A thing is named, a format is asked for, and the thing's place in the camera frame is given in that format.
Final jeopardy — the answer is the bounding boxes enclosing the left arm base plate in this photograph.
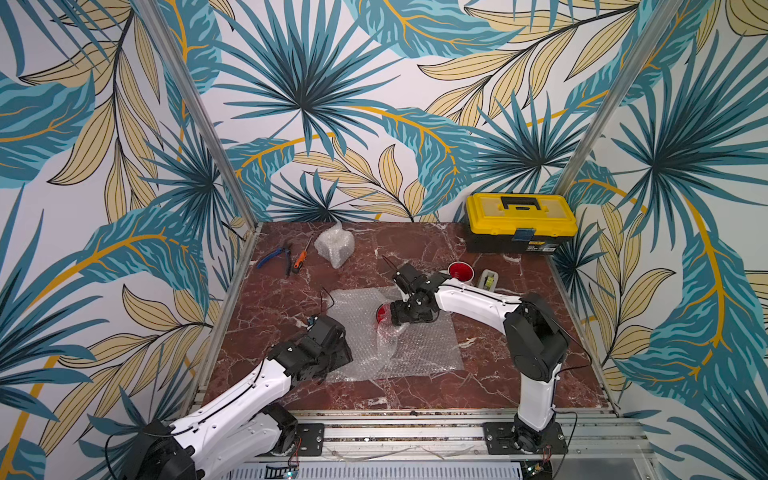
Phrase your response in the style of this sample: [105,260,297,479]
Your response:
[283,423,326,459]

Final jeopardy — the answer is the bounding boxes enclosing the red mug black handle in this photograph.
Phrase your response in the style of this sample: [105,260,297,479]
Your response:
[375,303,392,328]

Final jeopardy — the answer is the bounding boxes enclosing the yellow black plastic toolbox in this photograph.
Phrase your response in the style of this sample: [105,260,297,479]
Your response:
[465,193,578,254]

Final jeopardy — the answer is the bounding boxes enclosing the aluminium front frame rail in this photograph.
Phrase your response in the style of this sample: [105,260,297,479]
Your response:
[291,410,660,479]

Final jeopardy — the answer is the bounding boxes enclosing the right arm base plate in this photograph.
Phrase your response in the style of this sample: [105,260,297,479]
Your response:
[482,421,568,455]

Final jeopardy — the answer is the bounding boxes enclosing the blue handled pliers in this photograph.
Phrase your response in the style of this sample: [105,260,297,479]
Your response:
[256,241,292,269]

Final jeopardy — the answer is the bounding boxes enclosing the white mug red inside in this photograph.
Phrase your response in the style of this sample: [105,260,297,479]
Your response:
[448,261,475,283]

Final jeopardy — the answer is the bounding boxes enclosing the right aluminium corner post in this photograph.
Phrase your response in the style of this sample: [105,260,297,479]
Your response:
[553,1,683,196]

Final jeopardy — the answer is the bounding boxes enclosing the left aluminium corner post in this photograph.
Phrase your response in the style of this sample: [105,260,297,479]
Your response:
[135,0,260,231]

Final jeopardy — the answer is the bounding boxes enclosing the clear bubble wrap sheet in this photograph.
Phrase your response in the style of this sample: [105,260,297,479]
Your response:
[327,286,464,383]
[314,223,355,269]

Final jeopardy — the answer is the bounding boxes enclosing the orange handled screwdriver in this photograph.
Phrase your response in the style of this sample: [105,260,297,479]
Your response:
[291,238,312,274]

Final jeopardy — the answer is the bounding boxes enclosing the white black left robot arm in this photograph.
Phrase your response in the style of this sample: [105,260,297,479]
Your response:
[110,315,352,479]

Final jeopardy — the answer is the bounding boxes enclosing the aluminium corner post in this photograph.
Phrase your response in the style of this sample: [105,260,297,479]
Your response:
[553,1,683,196]
[135,0,260,231]

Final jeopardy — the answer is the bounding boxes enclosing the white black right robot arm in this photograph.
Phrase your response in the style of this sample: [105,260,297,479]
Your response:
[389,263,570,454]

